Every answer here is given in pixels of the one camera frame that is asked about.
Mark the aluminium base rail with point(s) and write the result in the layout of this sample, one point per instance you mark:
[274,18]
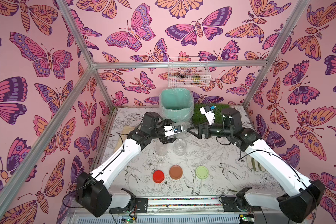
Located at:
[182,210]

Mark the green object in basket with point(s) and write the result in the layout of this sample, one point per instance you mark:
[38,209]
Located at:
[196,79]

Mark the brown jar lid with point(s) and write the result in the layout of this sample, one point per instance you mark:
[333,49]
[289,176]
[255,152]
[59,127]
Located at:
[175,172]

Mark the brown lid peanut jar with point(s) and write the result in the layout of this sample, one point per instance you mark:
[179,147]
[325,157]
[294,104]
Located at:
[180,147]

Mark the beige work glove left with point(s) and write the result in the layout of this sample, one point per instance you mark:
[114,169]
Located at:
[123,136]

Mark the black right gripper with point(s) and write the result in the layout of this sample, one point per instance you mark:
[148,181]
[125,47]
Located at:
[205,131]

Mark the aluminium frame post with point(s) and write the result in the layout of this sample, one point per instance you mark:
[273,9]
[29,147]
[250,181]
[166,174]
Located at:
[276,49]

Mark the mint green trash bin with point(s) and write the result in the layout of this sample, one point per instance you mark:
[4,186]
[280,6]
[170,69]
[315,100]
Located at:
[177,103]

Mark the clear peanut jar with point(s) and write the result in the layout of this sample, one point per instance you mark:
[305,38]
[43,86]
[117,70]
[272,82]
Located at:
[161,149]

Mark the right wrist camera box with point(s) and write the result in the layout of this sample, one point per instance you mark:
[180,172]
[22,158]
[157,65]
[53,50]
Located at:
[208,112]

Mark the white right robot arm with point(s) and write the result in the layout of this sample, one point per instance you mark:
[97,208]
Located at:
[301,196]

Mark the white wire basket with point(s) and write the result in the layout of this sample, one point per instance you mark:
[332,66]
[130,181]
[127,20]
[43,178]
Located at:
[180,73]

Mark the red jar lid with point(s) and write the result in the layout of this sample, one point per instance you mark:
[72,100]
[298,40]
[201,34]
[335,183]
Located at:
[158,176]

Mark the clear plastic bin liner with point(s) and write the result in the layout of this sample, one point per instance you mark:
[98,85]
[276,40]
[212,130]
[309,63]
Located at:
[170,112]

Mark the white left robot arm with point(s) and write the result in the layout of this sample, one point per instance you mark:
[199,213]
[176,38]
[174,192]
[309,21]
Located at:
[93,192]

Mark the cream work glove right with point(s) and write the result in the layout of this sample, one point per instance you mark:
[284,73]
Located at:
[254,165]

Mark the green lid peanut jar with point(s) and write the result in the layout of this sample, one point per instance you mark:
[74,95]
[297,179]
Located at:
[185,131]

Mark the green artificial grass mat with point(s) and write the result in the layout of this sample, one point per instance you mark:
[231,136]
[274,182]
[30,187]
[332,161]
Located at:
[199,118]

